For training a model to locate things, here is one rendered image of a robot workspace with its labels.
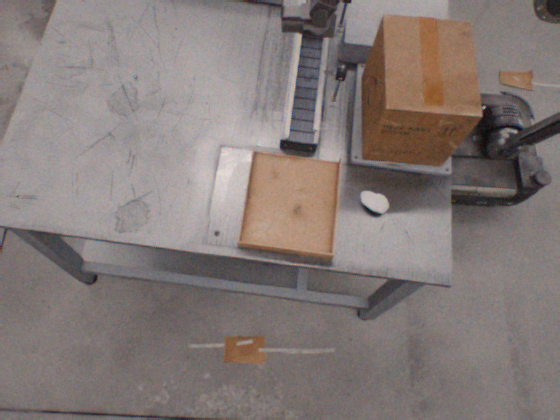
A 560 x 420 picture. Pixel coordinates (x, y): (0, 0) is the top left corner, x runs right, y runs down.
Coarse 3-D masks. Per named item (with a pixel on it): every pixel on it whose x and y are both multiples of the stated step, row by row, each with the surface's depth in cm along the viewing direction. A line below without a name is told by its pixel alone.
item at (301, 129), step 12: (300, 48) 153; (312, 48) 154; (300, 60) 151; (312, 60) 152; (300, 72) 150; (312, 72) 150; (300, 84) 148; (312, 84) 148; (300, 96) 146; (312, 96) 147; (300, 108) 145; (312, 108) 145; (300, 120) 143; (312, 120) 143; (300, 132) 142; (312, 132) 142; (312, 144) 141
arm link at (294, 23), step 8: (288, 8) 126; (296, 8) 126; (304, 8) 125; (288, 16) 125; (296, 16) 125; (304, 16) 125; (320, 16) 120; (288, 24) 127; (296, 24) 127; (320, 24) 124; (296, 32) 129
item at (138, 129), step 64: (64, 0) 161; (128, 0) 162; (192, 0) 164; (384, 0) 169; (64, 64) 151; (128, 64) 153; (192, 64) 154; (256, 64) 156; (64, 128) 143; (128, 128) 144; (192, 128) 146; (256, 128) 147; (0, 192) 134; (64, 192) 136; (128, 192) 137; (192, 192) 138; (384, 192) 142; (448, 192) 143; (256, 256) 132; (384, 256) 134; (448, 256) 136
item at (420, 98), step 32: (384, 32) 127; (416, 32) 127; (448, 32) 128; (384, 64) 123; (416, 64) 124; (448, 64) 124; (384, 96) 121; (416, 96) 120; (448, 96) 120; (384, 128) 126; (416, 128) 125; (448, 128) 125; (384, 160) 142; (416, 160) 141
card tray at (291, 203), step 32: (256, 160) 143; (288, 160) 143; (320, 160) 144; (256, 192) 139; (288, 192) 139; (320, 192) 140; (256, 224) 135; (288, 224) 136; (320, 224) 136; (320, 256) 132
